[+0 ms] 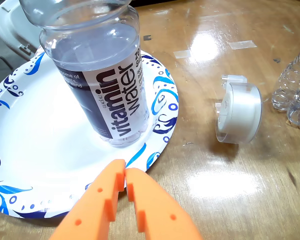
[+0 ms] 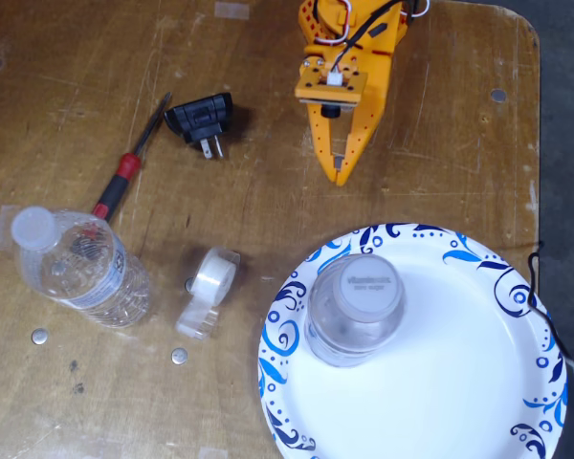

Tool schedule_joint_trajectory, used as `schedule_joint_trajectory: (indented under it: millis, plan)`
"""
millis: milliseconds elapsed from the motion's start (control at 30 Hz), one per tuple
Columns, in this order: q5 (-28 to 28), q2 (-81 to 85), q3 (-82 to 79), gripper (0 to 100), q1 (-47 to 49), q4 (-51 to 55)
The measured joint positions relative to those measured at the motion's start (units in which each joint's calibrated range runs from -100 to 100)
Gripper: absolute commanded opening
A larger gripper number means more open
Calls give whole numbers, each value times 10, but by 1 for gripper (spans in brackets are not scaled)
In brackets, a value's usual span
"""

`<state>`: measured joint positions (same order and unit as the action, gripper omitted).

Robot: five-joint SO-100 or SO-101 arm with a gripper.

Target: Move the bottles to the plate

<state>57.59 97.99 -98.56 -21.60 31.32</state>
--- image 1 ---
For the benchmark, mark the clear ribbed bottle white cap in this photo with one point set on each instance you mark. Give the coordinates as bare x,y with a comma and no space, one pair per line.
293,87

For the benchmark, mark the clear tape dispenser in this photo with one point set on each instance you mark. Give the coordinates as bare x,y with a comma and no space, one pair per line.
236,112

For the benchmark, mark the white paper plate blue pattern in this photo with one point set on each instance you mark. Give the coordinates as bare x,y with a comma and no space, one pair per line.
40,130

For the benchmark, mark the clear tape piece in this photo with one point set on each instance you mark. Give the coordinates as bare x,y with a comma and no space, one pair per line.
182,54
242,44

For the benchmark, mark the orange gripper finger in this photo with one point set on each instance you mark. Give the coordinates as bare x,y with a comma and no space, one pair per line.
160,210
90,212

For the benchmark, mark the vitaminwater bottle with white cap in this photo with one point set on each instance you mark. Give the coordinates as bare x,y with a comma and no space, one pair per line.
102,100

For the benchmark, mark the white folding chair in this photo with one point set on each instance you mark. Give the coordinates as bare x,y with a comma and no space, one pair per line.
13,27

